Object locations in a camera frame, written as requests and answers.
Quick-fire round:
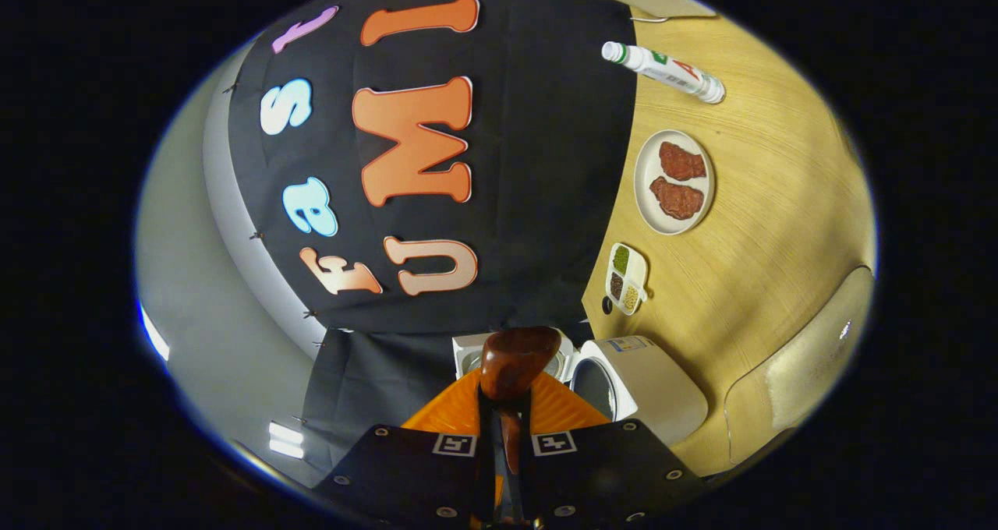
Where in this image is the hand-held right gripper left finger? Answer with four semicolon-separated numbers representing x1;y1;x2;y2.
331;369;500;530

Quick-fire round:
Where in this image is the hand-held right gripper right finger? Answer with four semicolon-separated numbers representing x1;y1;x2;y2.
521;370;706;530

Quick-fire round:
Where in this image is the brown wooden spoon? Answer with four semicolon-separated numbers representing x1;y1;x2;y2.
480;327;562;480

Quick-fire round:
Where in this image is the white rice cooker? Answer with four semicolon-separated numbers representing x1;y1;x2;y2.
452;329;709;447

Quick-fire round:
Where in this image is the large ceiling light panel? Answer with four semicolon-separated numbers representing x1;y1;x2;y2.
268;421;306;460

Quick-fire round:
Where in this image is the divided white grain dish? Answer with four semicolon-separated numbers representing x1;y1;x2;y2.
606;242;649;316

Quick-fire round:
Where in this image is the black backdrop cloth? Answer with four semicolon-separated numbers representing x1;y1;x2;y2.
226;0;640;468

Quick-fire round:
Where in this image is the red meat piece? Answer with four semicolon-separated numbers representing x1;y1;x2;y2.
649;176;706;221
659;141;707;182

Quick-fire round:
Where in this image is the round beige plate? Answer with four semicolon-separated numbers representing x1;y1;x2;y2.
634;129;716;236

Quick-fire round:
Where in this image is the narrow ceiling light panel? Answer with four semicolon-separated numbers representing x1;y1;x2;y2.
139;304;171;362

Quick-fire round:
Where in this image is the white drink bottle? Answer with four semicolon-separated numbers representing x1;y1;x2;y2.
601;41;726;104

